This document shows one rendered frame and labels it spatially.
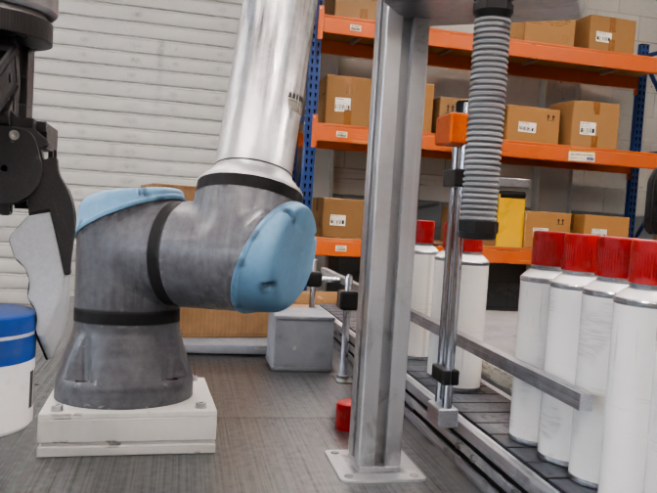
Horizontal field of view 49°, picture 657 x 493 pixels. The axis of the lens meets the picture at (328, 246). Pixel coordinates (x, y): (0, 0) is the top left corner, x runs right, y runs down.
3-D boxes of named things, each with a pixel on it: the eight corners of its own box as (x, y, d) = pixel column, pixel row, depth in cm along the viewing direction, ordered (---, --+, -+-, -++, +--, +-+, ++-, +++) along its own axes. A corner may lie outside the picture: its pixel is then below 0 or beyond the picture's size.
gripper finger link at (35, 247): (100, 331, 51) (59, 204, 49) (94, 347, 45) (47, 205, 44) (55, 344, 50) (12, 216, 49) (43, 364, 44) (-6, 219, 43)
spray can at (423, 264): (437, 361, 106) (446, 221, 105) (403, 360, 105) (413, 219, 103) (425, 353, 111) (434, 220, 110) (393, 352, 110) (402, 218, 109)
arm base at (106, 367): (201, 407, 77) (204, 314, 76) (50, 412, 72) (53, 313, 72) (184, 379, 91) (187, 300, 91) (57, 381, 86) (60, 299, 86)
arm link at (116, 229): (115, 299, 89) (119, 190, 89) (211, 307, 85) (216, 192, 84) (47, 307, 78) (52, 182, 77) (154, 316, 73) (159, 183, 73)
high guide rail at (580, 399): (591, 411, 56) (592, 393, 56) (577, 411, 56) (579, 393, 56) (325, 273, 161) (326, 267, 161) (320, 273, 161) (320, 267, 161)
